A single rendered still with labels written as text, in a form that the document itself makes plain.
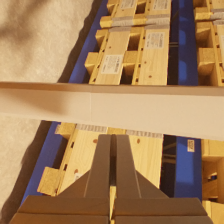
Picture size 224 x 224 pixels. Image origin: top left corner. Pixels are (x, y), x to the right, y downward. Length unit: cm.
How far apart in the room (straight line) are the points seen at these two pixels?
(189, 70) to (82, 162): 100
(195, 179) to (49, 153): 92
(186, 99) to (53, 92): 17
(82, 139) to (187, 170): 64
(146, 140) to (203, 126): 79
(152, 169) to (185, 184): 19
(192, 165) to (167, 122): 85
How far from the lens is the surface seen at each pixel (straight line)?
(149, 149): 97
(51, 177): 110
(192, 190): 102
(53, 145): 124
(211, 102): 20
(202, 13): 181
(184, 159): 104
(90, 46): 173
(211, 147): 103
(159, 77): 122
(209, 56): 139
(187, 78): 131
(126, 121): 20
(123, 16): 186
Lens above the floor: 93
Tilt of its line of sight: 16 degrees down
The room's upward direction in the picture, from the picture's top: 95 degrees clockwise
